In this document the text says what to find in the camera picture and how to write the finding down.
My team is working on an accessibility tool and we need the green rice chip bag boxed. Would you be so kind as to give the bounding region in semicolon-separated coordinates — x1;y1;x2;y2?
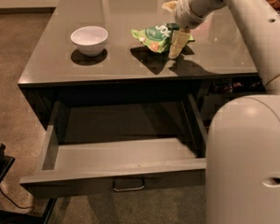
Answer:
131;22;196;54

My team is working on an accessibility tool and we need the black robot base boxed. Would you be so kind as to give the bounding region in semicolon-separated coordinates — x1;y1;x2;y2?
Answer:
0;143;58;224

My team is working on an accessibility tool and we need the open grey top drawer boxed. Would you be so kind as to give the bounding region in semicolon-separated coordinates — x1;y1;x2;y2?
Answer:
21;95;207;198

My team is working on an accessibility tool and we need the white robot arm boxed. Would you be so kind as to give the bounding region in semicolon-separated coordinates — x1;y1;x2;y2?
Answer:
169;0;280;224

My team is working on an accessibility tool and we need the metal drawer handle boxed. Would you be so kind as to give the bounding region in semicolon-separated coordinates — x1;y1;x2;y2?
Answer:
113;178;145;192

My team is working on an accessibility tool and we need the grey counter cabinet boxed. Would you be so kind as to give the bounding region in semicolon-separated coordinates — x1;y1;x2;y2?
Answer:
18;0;257;121

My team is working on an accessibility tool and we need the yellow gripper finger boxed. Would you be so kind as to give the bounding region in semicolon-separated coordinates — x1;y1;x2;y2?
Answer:
169;28;190;59
161;1;177;14

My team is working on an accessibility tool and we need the white bowl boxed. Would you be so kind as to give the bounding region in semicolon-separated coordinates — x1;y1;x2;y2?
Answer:
70;26;108;57

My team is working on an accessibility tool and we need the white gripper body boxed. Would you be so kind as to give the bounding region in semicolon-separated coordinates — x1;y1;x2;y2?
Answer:
174;0;205;30

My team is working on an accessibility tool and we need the black cable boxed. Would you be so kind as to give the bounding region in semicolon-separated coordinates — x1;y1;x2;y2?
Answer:
0;184;35;215

